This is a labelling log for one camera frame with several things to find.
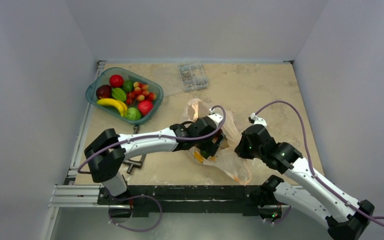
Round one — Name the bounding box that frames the translucent orange plastic bag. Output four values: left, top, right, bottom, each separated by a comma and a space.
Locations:
181, 98, 252, 185

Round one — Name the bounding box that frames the red yellow fake cherry bunch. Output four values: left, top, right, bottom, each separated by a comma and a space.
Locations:
125, 81, 157, 105

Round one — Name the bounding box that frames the green fake custard apple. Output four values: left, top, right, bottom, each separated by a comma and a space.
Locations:
125, 107, 142, 121

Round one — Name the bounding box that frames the green fake lime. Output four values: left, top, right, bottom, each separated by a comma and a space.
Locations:
122, 80, 134, 93

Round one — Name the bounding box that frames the green fake mango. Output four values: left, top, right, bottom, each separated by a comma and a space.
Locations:
111, 87, 127, 102

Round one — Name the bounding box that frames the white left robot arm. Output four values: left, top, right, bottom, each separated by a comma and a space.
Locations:
83, 113, 225, 205

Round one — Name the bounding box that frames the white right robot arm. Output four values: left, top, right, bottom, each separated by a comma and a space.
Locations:
234, 124, 375, 240

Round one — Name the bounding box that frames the yellow fake banana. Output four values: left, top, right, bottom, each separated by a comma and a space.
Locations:
96, 98, 128, 117

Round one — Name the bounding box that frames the dark red fake apple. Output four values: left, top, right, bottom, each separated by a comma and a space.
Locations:
95, 84, 112, 100

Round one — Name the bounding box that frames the clear screw organizer box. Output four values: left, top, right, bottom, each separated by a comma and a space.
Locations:
177, 60, 209, 92

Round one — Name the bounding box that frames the black metal clamp tool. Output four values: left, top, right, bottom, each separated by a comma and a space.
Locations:
127, 125, 147, 175

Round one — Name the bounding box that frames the teal plastic tray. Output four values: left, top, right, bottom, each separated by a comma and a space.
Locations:
85, 67, 164, 125

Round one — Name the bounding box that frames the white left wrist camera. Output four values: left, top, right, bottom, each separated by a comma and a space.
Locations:
208, 112, 225, 128

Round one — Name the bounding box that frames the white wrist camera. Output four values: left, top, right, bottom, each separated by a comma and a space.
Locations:
208, 112, 225, 128
248, 112, 268, 128

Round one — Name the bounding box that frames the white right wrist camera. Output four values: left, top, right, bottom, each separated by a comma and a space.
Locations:
248, 112, 268, 128

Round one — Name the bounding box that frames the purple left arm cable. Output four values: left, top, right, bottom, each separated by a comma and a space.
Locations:
76, 105, 227, 175

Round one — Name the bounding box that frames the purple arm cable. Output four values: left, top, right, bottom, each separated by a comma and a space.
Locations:
76, 105, 227, 175
255, 100, 384, 232

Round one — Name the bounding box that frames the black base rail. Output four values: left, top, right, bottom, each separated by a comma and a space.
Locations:
97, 185, 289, 221

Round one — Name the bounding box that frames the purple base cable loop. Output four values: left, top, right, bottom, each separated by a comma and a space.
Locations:
107, 191, 165, 233

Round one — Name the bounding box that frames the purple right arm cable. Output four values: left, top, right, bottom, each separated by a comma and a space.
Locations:
255, 100, 384, 232

